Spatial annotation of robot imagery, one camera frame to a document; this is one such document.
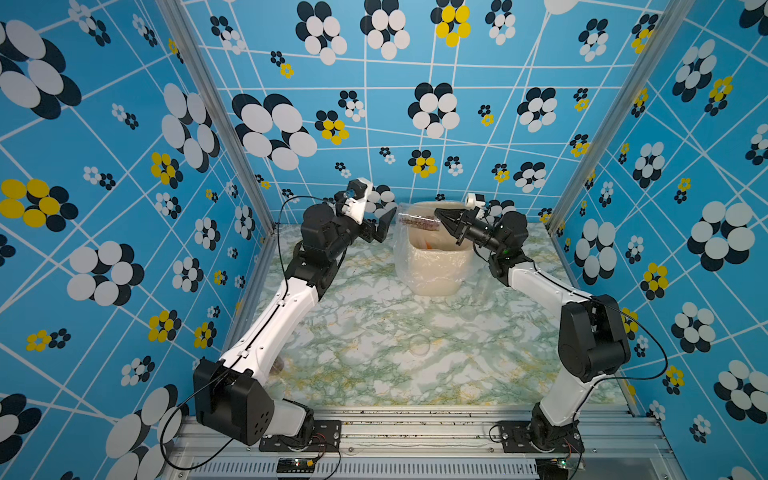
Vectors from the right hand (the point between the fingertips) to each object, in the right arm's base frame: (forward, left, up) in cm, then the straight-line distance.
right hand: (440, 211), depth 75 cm
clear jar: (-28, +45, -33) cm, 63 cm away
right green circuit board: (-50, -27, -38) cm, 68 cm away
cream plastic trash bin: (-8, 0, -12) cm, 15 cm away
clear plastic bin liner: (-9, -12, -15) cm, 21 cm away
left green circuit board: (-50, +36, -37) cm, 72 cm away
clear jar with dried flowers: (+2, +5, -5) cm, 7 cm away
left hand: (-2, +15, +7) cm, 16 cm away
